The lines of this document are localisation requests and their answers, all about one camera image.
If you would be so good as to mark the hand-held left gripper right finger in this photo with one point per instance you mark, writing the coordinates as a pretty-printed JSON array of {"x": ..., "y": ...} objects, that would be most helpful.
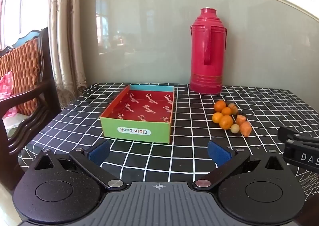
[{"x": 218, "y": 152}]

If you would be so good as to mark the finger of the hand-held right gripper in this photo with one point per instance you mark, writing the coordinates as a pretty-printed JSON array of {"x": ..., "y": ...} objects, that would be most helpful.
[{"x": 296, "y": 135}]

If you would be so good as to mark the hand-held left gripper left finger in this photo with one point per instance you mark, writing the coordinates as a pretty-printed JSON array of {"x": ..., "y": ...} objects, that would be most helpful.
[{"x": 99, "y": 151}]

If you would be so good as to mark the small pale round fruit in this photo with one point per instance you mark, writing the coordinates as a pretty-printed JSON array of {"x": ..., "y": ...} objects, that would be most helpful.
[{"x": 234, "y": 129}]

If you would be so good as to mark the large tangerine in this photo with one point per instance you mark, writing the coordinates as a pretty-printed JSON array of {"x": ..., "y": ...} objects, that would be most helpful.
[{"x": 226, "y": 122}]

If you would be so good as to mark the small tangerine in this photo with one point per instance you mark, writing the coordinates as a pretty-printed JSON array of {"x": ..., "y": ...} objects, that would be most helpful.
[
  {"x": 227, "y": 111},
  {"x": 216, "y": 117},
  {"x": 219, "y": 106}
]

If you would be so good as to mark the carrot piece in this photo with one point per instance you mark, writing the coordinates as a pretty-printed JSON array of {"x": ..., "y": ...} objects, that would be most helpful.
[
  {"x": 233, "y": 108},
  {"x": 246, "y": 129}
]

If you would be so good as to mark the brown bread-like toy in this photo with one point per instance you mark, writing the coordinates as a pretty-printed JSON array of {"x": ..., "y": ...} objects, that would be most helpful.
[{"x": 241, "y": 120}]

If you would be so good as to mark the colourful cardboard box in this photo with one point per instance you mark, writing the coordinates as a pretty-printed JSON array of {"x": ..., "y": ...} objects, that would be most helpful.
[{"x": 139, "y": 114}]

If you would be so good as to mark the black checked tablecloth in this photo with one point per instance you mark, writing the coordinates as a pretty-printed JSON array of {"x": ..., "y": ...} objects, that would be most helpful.
[{"x": 189, "y": 124}]

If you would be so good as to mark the dark wooden chair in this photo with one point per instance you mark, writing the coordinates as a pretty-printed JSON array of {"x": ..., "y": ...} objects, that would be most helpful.
[{"x": 46, "y": 84}]

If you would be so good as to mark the red thermos flask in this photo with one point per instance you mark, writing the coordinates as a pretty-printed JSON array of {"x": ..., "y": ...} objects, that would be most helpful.
[{"x": 206, "y": 54}]

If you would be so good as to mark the orange quilted cushion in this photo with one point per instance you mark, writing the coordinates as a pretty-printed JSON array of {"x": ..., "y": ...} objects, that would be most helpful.
[{"x": 20, "y": 74}]

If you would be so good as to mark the beige curtain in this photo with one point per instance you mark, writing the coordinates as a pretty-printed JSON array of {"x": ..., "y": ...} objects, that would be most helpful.
[{"x": 67, "y": 41}]

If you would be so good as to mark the pink plastic bag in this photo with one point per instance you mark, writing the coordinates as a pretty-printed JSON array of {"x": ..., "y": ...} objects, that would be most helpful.
[{"x": 6, "y": 84}]

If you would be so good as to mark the window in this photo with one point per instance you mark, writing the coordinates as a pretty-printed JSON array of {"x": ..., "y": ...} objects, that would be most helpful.
[{"x": 22, "y": 2}]

